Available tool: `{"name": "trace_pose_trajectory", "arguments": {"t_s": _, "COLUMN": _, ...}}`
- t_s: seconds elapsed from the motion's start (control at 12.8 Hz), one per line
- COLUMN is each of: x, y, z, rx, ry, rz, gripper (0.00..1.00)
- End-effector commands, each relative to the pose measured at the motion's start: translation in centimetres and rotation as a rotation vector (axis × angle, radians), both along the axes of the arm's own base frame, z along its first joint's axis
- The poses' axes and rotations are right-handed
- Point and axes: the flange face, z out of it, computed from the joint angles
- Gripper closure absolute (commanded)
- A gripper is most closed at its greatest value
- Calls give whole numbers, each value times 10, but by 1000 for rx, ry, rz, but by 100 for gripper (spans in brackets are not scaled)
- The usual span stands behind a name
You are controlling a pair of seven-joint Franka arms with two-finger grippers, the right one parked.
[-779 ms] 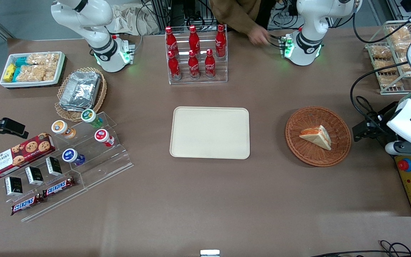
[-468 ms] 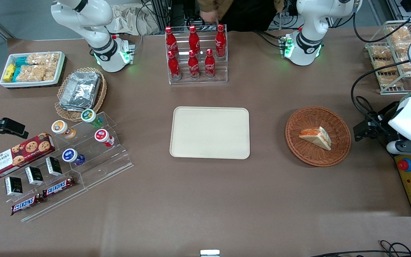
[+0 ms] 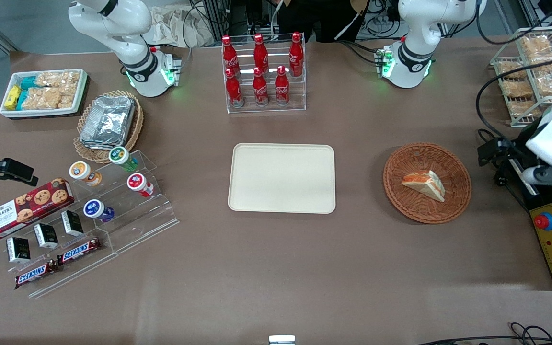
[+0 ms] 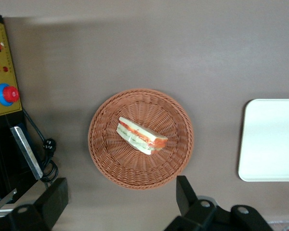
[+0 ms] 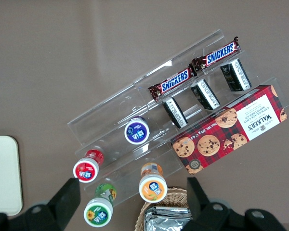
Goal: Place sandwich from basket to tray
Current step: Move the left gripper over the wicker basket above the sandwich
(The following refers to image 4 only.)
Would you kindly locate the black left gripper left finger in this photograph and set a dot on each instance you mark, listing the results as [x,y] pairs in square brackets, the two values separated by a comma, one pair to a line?
[54,199]

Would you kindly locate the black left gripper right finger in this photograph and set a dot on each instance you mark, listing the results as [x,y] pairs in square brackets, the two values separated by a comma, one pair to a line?
[185,197]

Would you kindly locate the triangle sandwich with red filling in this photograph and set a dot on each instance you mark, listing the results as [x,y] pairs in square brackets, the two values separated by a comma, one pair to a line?
[139,134]

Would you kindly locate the round brown wicker basket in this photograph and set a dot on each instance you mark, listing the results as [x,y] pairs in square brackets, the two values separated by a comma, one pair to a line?
[110,154]

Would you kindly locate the cream rectangular plastic tray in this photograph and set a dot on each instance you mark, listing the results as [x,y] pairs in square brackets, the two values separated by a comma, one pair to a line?
[269,139]

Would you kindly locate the long thin metal bar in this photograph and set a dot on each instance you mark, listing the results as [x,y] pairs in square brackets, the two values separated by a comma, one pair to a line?
[3,202]

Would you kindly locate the short steel bar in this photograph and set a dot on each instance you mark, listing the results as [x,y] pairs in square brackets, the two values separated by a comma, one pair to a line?
[26,151]

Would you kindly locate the black sealing machine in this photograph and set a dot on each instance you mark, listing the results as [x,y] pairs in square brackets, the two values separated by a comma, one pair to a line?
[0,149]

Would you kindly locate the clear acrylic bottle rack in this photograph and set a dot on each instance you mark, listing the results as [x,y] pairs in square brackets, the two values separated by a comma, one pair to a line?
[280,222]

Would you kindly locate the red emergency stop button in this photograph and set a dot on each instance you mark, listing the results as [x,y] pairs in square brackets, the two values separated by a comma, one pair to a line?
[10,94]

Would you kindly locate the red indicator light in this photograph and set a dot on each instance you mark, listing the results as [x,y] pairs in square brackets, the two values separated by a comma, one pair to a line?
[5,69]

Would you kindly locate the yellow control panel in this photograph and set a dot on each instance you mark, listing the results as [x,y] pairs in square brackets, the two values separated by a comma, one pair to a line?
[7,57]

